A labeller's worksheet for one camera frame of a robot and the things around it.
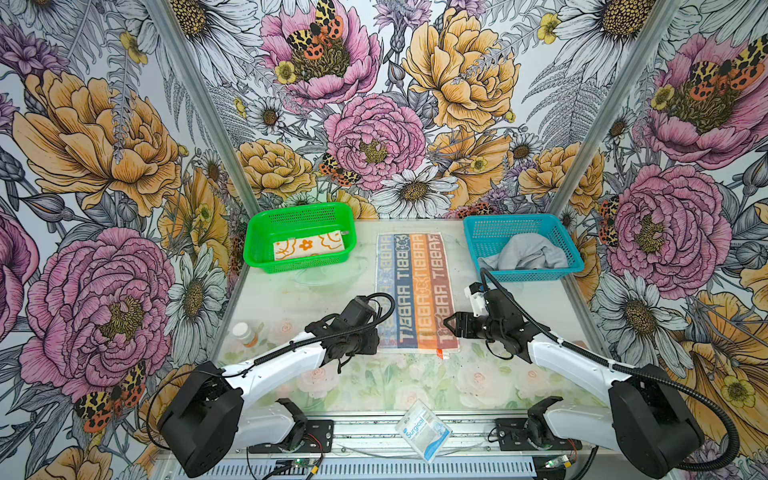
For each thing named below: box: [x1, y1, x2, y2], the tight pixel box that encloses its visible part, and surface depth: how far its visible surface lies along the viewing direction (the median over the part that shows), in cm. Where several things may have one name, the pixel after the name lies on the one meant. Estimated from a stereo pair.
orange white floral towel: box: [273, 230, 345, 261], surface depth 114 cm
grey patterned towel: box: [376, 232, 460, 359], surface depth 104 cm
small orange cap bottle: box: [232, 322, 259, 348], surface depth 87 cm
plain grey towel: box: [478, 233, 569, 270], surface depth 106 cm
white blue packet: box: [394, 398, 453, 463], surface depth 77 cm
